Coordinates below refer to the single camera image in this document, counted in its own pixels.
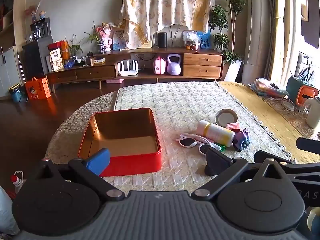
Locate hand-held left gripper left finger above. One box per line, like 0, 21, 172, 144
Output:
35, 148, 125, 202

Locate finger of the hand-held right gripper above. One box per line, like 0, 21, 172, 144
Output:
254, 150, 320, 180
296, 137, 320, 153

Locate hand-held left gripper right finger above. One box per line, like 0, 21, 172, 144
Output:
191, 147, 288, 200

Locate purple toy figure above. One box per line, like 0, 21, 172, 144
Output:
232, 129, 252, 152

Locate white sunglasses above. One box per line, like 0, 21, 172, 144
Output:
179, 132, 220, 155

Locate red tin box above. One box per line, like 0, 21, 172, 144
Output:
78, 107, 162, 177

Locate white yellow plastic bottle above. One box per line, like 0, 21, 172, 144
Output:
196, 120, 235, 147

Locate white pitcher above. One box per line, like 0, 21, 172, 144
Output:
300, 96, 320, 129

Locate round metal lid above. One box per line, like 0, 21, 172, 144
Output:
215, 109, 238, 127

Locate lace patterned tablecloth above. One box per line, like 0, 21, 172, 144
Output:
45, 90, 120, 173

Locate teal orange desk organizer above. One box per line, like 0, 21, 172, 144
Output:
286, 76, 319, 107

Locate stack of papers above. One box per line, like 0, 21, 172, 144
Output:
249, 78, 289, 98

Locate cream quilted table runner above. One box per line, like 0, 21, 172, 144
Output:
102, 81, 298, 198

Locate yellow tablecloth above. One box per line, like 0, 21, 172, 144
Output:
217, 81, 320, 164

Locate plastic bottle red cap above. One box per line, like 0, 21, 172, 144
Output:
10, 171, 27, 195

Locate white planter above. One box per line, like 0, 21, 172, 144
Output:
224, 60, 244, 82

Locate orange gift box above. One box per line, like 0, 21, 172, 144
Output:
25, 77, 51, 100

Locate white router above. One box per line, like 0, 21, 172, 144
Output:
117, 60, 139, 77

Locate wooden TV cabinet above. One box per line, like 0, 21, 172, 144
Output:
45, 47, 224, 93

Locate purple kettlebell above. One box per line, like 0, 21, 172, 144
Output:
166, 53, 182, 75

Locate blue bucket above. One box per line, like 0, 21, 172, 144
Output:
9, 83, 25, 103

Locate printed snack bag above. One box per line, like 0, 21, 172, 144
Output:
49, 48, 64, 72

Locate pink toy case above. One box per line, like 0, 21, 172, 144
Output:
153, 56, 166, 75

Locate small potted plant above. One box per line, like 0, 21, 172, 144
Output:
85, 22, 105, 54

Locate potted orchid plant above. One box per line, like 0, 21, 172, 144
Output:
67, 35, 85, 57

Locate beige curtain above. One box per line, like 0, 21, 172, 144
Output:
265, 0, 303, 85

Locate black cabinet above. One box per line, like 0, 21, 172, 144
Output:
22, 40, 54, 80

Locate plastic bag with fruit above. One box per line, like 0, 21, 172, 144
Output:
182, 31, 200, 50

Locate pink plush doll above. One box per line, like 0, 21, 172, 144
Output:
100, 24, 113, 52

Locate blue picture card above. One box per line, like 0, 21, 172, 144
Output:
111, 27, 125, 50

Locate white cupboard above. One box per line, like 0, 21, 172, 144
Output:
0, 46, 23, 98

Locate white shell-shaped ornament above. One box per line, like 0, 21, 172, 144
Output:
167, 24, 188, 47

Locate tall potted tree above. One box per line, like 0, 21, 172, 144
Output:
209, 0, 247, 65

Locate coffee machine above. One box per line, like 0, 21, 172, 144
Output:
30, 17, 52, 40

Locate toy figurines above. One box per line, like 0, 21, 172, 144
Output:
25, 5, 47, 22

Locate patterned cloth cover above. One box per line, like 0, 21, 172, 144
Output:
120, 0, 217, 50

